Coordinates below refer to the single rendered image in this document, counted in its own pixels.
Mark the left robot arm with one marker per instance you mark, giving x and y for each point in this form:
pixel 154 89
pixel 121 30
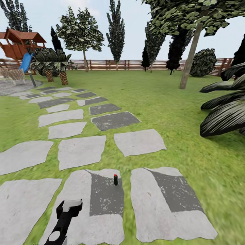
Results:
pixel 65 212

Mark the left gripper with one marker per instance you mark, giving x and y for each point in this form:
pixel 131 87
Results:
pixel 73 212

